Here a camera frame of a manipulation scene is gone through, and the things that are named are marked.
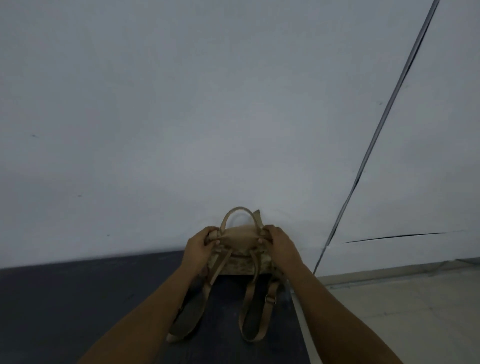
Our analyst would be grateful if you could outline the person's right hand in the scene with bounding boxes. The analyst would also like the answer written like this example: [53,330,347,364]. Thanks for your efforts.
[256,225,305,280]

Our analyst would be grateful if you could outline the person's left hand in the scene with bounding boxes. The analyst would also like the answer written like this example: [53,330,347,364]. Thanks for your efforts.
[181,226,222,278]

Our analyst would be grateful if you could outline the beige patterned backpack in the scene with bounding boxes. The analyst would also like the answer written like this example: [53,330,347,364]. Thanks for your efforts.
[166,207,286,344]

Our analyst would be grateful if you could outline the person's left forearm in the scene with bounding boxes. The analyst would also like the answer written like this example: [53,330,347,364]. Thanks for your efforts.
[77,265,205,364]

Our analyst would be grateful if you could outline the person's right forearm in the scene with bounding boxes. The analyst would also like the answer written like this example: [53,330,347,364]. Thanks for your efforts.
[286,264,404,364]

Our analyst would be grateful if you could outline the black wall cable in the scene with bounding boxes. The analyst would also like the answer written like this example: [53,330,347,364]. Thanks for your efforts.
[313,0,441,276]

